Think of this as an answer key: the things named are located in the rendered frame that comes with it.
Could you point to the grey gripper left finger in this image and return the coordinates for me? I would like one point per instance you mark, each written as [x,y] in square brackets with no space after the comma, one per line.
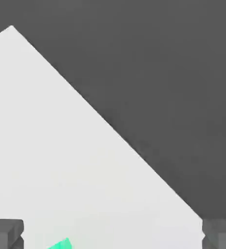
[3,233]

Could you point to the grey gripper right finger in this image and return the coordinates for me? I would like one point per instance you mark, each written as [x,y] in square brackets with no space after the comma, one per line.
[220,235]

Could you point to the small green cube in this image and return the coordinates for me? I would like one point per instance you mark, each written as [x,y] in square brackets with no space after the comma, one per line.
[62,244]

